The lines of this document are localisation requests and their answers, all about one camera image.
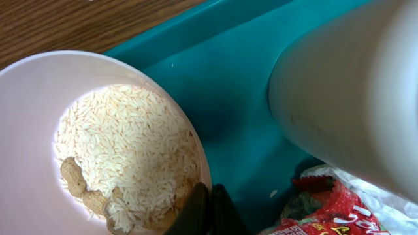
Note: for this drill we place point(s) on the pink bowl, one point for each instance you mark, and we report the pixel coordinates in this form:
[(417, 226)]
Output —
[(35, 91)]

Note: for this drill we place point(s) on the red snack wrapper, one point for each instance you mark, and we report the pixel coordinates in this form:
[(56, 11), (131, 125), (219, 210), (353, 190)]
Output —
[(325, 206)]

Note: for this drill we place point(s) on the teal serving tray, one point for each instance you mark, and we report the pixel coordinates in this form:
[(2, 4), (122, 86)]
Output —
[(215, 61)]

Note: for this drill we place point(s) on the pile of rice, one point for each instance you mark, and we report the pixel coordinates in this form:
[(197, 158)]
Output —
[(129, 137)]

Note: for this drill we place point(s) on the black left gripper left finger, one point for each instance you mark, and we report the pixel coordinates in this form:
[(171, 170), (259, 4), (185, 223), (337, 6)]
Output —
[(193, 217)]

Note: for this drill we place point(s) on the white cup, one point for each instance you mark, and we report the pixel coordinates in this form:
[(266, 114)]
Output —
[(346, 93)]

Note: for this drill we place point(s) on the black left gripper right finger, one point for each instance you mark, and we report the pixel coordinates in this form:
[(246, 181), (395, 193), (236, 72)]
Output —
[(225, 220)]

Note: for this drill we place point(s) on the white napkin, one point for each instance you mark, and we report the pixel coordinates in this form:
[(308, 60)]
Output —
[(396, 214)]

